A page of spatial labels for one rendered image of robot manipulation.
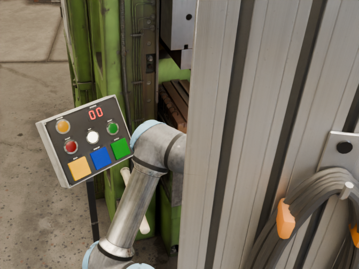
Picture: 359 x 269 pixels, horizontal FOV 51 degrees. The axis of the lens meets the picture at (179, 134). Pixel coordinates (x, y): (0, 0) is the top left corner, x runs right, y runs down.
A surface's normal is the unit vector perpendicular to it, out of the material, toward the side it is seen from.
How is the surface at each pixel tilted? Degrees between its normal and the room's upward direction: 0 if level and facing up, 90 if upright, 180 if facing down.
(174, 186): 90
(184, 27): 90
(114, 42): 90
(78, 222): 0
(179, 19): 90
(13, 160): 0
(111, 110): 60
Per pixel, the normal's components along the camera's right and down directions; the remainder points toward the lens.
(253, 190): -0.12, 0.57
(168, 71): 0.32, 0.56
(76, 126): 0.62, -0.03
